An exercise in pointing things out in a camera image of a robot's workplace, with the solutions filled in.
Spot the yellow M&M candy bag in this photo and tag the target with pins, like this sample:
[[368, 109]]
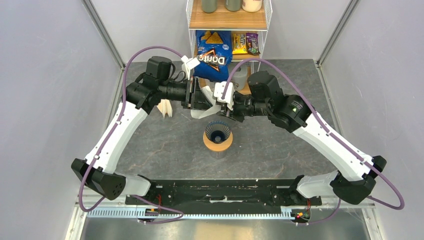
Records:
[[239, 45]]

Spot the white wire shelf rack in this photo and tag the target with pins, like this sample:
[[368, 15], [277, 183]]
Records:
[[240, 22]]

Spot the green bottle middle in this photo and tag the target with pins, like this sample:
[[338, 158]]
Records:
[[233, 5]]

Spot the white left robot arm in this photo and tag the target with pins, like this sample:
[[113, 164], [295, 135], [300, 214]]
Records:
[[97, 171]]

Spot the cream paper coffee filters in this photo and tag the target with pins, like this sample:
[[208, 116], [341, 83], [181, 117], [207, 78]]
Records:
[[165, 108]]

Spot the cream lotion bottle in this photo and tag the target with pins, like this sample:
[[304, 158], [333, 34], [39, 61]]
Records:
[[252, 6]]

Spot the single white paper filter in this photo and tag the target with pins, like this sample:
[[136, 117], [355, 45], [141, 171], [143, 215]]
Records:
[[214, 109]]

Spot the blue plastic coffee dripper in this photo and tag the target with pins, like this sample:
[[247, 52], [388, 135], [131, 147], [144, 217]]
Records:
[[217, 132]]

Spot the grey toilet paper roll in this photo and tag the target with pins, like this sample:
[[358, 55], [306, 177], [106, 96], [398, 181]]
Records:
[[239, 78]]

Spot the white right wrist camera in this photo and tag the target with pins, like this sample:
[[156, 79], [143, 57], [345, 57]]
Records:
[[224, 94]]

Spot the blue Doritos chip bag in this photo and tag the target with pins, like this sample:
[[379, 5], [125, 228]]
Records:
[[214, 51]]

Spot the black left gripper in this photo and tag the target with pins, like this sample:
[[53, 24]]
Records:
[[199, 101]]

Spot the brown M&M candy bag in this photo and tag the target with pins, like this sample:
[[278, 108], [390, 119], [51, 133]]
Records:
[[252, 43]]

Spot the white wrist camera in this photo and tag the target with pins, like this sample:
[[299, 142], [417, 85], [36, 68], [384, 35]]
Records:
[[188, 64], [224, 94]]

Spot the glass carafe with wooden band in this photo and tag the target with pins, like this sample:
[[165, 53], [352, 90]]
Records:
[[218, 154]]

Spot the wooden ring dripper stand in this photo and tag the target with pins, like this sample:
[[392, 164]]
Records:
[[218, 147]]

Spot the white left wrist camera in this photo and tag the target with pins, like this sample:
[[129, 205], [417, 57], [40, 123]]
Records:
[[188, 64]]

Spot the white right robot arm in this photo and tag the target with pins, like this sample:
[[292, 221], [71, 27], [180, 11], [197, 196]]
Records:
[[352, 182]]

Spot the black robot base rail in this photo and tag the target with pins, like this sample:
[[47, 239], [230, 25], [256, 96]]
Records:
[[229, 197]]

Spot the green bottle left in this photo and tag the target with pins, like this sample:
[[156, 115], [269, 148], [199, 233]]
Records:
[[209, 6]]

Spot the green bottle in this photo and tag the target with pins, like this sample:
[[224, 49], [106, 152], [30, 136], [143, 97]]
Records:
[[209, 6], [233, 5]]

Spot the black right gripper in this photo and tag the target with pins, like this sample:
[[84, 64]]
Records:
[[235, 116]]

